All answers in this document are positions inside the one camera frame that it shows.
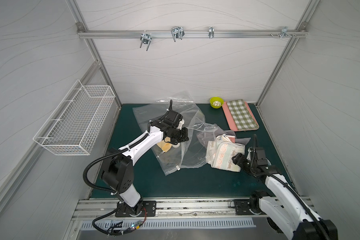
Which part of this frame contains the aluminium cross rail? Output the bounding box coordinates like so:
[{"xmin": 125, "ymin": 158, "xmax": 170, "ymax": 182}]
[{"xmin": 78, "ymin": 28, "xmax": 309, "ymax": 39}]

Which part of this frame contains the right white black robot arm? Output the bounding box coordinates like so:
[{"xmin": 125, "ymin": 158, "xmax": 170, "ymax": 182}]
[{"xmin": 232, "ymin": 147, "xmax": 339, "ymax": 240}]

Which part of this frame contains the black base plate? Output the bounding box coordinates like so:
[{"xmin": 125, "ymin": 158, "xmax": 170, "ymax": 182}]
[
  {"xmin": 115, "ymin": 200, "xmax": 157, "ymax": 218},
  {"xmin": 233, "ymin": 199, "xmax": 254, "ymax": 216}
]

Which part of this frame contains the white wire basket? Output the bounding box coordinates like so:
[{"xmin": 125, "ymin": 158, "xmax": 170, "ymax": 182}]
[{"xmin": 33, "ymin": 80, "xmax": 115, "ymax": 156}]

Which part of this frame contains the white vented cable duct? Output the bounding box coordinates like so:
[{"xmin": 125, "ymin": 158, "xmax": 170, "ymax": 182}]
[{"xmin": 96, "ymin": 218, "xmax": 256, "ymax": 231}]

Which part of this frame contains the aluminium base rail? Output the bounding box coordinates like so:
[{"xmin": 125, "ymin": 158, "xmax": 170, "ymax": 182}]
[{"xmin": 71, "ymin": 196, "xmax": 319, "ymax": 222}]

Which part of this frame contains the white patterned towel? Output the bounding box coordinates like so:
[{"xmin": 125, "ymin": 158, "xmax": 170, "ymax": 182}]
[{"xmin": 206, "ymin": 135, "xmax": 246, "ymax": 172}]

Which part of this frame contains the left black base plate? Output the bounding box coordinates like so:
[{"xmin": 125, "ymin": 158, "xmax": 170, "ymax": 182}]
[{"xmin": 115, "ymin": 200, "xmax": 157, "ymax": 218}]

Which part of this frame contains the yellow towel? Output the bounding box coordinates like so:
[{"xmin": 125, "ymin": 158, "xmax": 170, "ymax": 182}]
[{"xmin": 157, "ymin": 141, "xmax": 172, "ymax": 153}]

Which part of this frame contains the green checkered cloth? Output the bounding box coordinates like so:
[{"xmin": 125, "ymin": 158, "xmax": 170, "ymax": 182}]
[{"xmin": 226, "ymin": 99, "xmax": 259, "ymax": 131}]

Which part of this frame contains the green small bowl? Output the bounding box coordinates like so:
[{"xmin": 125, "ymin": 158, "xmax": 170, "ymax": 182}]
[{"xmin": 210, "ymin": 97, "xmax": 224, "ymax": 109}]

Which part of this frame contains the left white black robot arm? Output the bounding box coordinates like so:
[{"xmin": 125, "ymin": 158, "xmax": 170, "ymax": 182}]
[{"xmin": 101, "ymin": 109, "xmax": 189, "ymax": 208}]

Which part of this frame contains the clear plastic vacuum bag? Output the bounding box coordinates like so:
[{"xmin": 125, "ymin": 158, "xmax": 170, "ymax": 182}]
[{"xmin": 133, "ymin": 91, "xmax": 235, "ymax": 176}]

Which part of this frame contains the right black corrugated cable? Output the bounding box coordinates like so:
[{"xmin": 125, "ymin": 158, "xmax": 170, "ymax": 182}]
[{"xmin": 251, "ymin": 134, "xmax": 331, "ymax": 240}]

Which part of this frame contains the pink tray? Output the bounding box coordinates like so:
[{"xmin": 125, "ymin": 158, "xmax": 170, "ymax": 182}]
[{"xmin": 221, "ymin": 101, "xmax": 260, "ymax": 132}]

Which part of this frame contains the metal hook clamp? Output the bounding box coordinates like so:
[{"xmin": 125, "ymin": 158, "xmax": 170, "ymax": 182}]
[
  {"xmin": 270, "ymin": 27, "xmax": 297, "ymax": 39},
  {"xmin": 209, "ymin": 27, "xmax": 215, "ymax": 39},
  {"xmin": 140, "ymin": 33, "xmax": 152, "ymax": 51},
  {"xmin": 171, "ymin": 26, "xmax": 185, "ymax": 42}
]

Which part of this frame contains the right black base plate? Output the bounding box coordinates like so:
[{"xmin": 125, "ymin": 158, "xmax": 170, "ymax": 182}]
[{"xmin": 233, "ymin": 199, "xmax": 254, "ymax": 216}]

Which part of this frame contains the grey towel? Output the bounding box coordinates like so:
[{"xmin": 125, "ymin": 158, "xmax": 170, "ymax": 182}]
[{"xmin": 197, "ymin": 126, "xmax": 251, "ymax": 147}]

